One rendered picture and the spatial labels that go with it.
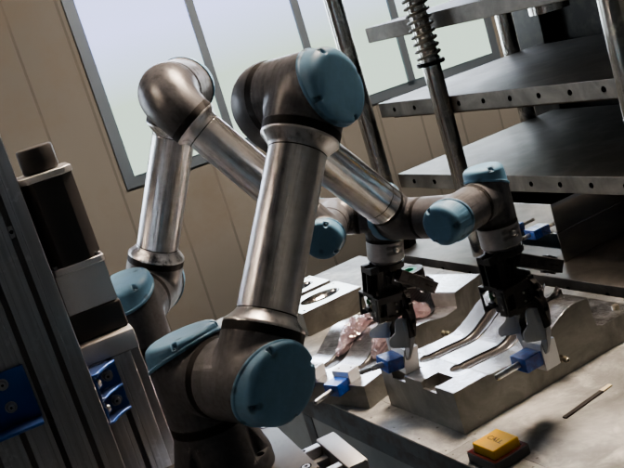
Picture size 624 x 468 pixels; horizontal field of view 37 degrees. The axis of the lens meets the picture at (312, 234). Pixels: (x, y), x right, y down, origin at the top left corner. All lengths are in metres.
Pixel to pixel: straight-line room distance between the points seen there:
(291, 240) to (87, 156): 3.05
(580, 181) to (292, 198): 1.39
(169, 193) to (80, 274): 0.40
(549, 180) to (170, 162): 1.18
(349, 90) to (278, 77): 0.10
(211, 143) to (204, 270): 2.75
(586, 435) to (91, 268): 0.91
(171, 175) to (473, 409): 0.74
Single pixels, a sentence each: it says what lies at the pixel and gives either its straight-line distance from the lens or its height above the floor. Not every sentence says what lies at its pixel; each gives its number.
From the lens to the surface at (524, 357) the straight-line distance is 1.77.
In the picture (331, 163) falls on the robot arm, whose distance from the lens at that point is 1.53.
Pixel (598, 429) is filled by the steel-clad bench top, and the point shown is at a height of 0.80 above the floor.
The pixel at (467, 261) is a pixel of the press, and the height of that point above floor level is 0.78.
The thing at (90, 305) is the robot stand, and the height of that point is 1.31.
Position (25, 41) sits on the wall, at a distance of 4.26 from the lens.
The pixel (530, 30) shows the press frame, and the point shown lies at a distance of 3.65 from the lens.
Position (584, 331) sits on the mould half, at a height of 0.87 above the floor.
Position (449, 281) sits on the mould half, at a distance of 2.39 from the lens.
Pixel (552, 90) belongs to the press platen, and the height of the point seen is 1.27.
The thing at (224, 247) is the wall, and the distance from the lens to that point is 4.44.
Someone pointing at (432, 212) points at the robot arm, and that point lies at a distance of 1.58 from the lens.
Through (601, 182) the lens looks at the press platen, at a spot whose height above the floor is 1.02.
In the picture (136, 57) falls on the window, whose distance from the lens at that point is 4.30.
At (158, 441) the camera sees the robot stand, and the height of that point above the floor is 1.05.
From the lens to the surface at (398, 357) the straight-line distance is 1.94.
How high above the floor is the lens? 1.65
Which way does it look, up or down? 13 degrees down
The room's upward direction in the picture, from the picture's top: 17 degrees counter-clockwise
